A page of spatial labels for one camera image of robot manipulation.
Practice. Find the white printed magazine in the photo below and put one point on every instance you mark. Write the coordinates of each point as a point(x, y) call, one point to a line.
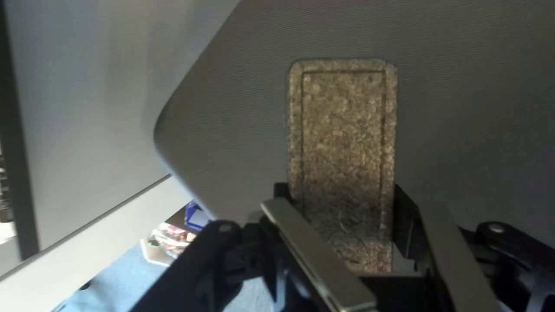
point(166, 244)

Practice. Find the grey folding chair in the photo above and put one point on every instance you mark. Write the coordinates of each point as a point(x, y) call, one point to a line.
point(473, 116)

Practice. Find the blue book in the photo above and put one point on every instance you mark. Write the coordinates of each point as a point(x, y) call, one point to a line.
point(196, 218)

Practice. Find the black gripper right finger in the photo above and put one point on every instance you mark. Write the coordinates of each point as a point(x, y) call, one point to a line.
point(444, 261)

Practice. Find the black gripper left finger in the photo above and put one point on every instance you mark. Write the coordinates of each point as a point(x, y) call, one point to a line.
point(317, 254)

